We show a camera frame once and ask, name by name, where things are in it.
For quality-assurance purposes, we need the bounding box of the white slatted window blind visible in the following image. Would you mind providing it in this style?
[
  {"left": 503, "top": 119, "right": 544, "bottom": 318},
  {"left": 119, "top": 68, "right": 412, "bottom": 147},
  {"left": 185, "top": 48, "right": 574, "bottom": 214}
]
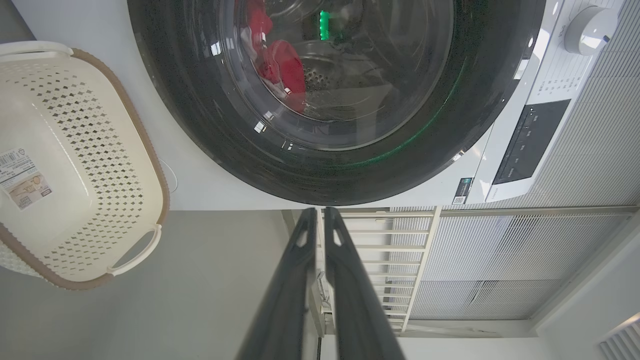
[{"left": 390, "top": 206, "right": 637, "bottom": 321}]

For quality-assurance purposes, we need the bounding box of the red garment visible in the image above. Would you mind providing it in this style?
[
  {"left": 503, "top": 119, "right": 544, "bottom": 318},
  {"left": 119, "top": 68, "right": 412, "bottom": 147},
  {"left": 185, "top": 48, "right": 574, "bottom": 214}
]
[{"left": 239, "top": 0, "right": 309, "bottom": 114}]

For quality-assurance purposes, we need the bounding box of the cream perforated laundry basket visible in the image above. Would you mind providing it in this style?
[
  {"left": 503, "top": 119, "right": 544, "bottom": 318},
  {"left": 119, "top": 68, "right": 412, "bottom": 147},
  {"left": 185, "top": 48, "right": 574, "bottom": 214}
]
[{"left": 0, "top": 41, "right": 171, "bottom": 291}]

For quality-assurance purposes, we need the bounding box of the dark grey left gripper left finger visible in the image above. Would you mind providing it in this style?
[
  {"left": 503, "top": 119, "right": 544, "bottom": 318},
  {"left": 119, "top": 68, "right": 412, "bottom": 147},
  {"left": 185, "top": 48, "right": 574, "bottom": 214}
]
[{"left": 236, "top": 207, "right": 319, "bottom": 360}]

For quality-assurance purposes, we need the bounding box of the white washing machine dial knob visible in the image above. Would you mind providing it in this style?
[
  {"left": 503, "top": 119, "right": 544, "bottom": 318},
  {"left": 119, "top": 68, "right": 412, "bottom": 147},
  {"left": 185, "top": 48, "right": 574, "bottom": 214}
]
[{"left": 564, "top": 6, "right": 620, "bottom": 56}]

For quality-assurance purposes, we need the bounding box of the dark round glass washer door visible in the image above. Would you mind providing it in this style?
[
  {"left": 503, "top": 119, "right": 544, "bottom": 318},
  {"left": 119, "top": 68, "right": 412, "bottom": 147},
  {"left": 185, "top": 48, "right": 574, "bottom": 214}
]
[{"left": 127, "top": 0, "right": 547, "bottom": 206}]

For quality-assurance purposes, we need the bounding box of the white front-load washing machine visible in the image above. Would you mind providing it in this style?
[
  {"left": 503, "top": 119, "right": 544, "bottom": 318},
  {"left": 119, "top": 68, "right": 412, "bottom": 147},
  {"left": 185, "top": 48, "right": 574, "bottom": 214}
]
[{"left": 10, "top": 0, "right": 627, "bottom": 211}]

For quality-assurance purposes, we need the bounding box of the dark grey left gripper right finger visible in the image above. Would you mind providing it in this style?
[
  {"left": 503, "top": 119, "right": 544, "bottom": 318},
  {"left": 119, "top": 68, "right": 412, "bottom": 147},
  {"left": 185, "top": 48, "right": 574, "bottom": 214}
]
[{"left": 323, "top": 206, "right": 406, "bottom": 360}]

